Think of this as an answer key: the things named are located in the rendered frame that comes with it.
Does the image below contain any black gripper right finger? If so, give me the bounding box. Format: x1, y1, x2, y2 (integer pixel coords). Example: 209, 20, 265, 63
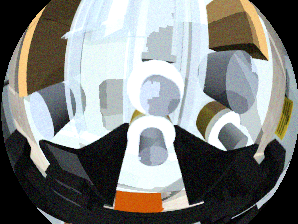
173, 124, 259, 205

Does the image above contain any grey cylinder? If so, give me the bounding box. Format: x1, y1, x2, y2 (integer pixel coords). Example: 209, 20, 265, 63
204, 49, 259, 113
29, 81, 71, 140

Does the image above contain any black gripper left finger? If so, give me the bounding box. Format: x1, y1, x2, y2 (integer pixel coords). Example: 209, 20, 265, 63
39, 123, 129, 208

